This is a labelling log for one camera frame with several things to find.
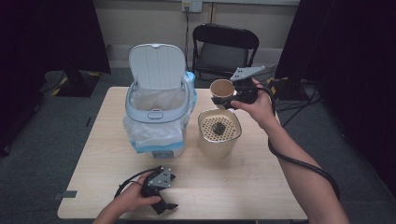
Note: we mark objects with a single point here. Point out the beige container with strainer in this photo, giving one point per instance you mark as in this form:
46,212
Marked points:
214,149

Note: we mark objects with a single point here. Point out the dark tea leaves clump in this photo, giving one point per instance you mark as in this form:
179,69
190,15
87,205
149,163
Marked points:
219,128

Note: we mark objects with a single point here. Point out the brown paper cup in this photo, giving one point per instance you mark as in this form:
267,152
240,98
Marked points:
221,88

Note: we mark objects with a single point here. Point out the white lidded trash can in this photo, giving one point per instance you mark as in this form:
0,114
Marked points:
155,62

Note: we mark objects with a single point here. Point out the white plastic trash bag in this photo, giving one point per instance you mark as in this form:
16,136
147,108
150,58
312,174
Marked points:
155,135

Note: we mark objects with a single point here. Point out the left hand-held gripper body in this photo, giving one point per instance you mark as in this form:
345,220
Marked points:
158,182

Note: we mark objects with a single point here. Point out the person's right hand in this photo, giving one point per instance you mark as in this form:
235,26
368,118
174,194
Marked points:
260,110

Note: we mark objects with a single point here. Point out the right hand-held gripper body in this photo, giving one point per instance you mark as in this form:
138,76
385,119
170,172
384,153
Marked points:
246,90

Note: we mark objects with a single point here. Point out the person's left hand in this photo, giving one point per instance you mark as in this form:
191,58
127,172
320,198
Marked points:
132,196

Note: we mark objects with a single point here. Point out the black folding chair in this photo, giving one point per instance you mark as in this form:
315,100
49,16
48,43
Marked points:
224,57

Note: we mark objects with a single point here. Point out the black curtain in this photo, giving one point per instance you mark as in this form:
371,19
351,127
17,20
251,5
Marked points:
46,37
351,62

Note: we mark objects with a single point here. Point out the black stand base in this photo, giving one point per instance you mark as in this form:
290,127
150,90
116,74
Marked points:
77,84
289,90

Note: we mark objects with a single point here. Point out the white wall outlet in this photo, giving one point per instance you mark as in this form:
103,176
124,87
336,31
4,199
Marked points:
192,5

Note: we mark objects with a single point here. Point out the grey tape piece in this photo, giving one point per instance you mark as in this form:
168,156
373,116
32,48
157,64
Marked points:
66,195

